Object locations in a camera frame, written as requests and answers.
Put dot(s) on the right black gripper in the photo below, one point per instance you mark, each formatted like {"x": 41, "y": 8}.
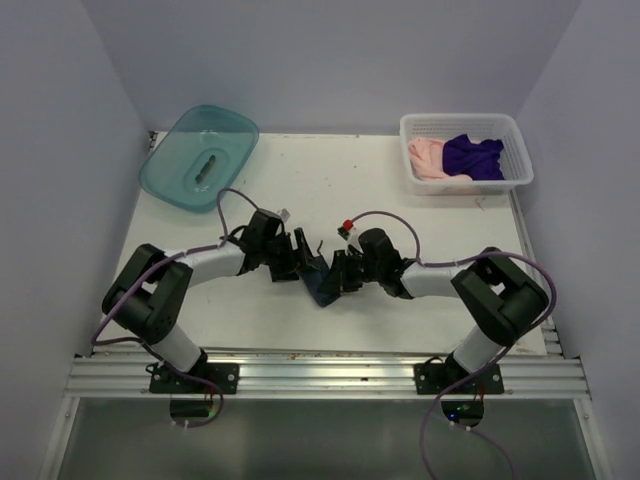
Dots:
{"x": 332, "y": 283}

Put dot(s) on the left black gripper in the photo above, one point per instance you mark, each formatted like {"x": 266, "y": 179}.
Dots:
{"x": 294, "y": 258}

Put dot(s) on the dark navy blue towel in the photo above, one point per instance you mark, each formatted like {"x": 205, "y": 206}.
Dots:
{"x": 313, "y": 277}

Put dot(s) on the purple towel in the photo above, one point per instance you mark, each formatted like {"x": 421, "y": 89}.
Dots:
{"x": 479, "y": 161}

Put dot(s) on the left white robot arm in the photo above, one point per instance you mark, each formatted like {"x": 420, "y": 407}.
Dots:
{"x": 147, "y": 296}

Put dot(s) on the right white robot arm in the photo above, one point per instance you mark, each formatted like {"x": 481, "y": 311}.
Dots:
{"x": 503, "y": 300}

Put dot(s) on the teal plastic tub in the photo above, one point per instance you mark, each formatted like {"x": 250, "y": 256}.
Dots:
{"x": 202, "y": 154}

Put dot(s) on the pink towel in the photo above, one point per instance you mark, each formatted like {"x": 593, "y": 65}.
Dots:
{"x": 426, "y": 158}

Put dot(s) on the white plastic basket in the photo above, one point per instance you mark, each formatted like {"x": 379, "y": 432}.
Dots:
{"x": 514, "y": 161}

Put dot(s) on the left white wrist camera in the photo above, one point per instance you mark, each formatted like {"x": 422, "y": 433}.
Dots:
{"x": 284, "y": 215}

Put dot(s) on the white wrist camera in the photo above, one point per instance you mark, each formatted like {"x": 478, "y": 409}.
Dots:
{"x": 350, "y": 234}
{"x": 284, "y": 215}

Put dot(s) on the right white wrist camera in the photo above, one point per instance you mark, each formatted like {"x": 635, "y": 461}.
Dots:
{"x": 350, "y": 234}

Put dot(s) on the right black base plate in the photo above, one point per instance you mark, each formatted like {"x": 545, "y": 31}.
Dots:
{"x": 436, "y": 374}

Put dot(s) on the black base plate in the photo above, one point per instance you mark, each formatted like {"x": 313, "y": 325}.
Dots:
{"x": 436, "y": 374}
{"x": 164, "y": 381}

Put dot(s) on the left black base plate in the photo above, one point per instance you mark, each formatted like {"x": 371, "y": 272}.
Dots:
{"x": 164, "y": 381}

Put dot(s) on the aluminium mounting rail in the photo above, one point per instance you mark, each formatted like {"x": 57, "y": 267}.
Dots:
{"x": 121, "y": 373}

